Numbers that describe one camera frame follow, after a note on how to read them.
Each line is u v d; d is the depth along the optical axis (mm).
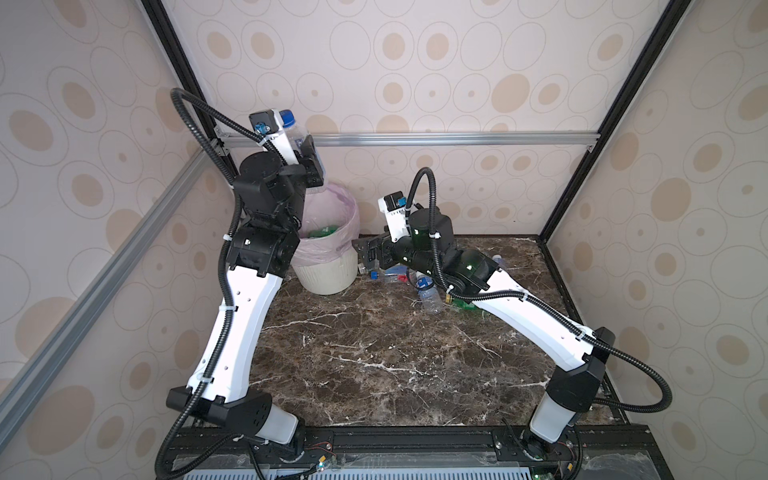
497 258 1089
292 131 532
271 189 400
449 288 472
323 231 1031
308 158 490
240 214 436
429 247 467
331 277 946
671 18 686
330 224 1048
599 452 750
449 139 893
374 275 1035
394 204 547
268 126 437
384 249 567
